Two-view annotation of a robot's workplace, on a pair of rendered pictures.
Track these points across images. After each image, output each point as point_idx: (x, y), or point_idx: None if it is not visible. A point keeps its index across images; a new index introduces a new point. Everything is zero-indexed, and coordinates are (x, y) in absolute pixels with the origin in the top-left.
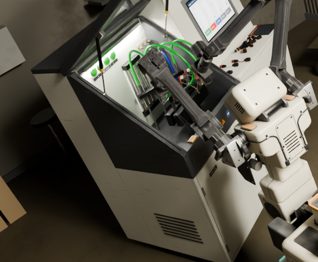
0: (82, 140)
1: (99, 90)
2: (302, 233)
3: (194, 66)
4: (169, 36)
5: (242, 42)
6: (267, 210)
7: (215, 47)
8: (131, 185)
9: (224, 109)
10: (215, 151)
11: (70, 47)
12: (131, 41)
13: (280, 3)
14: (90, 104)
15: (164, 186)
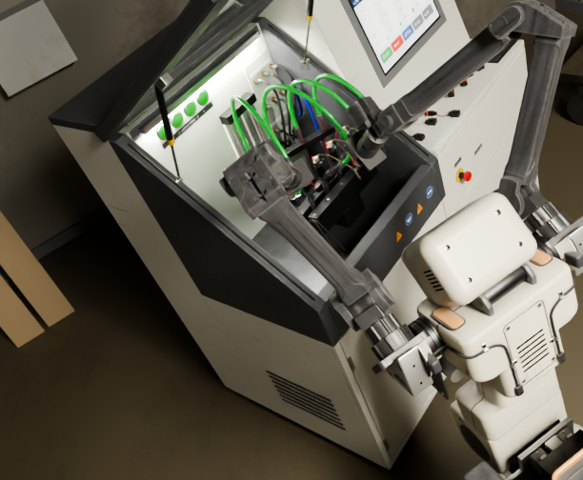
0: (145, 243)
1: (169, 173)
2: None
3: (351, 144)
4: (311, 63)
5: None
6: (465, 436)
7: (395, 118)
8: (228, 325)
9: (403, 213)
10: None
11: (124, 76)
12: (241, 68)
13: (545, 50)
14: (153, 194)
15: (283, 342)
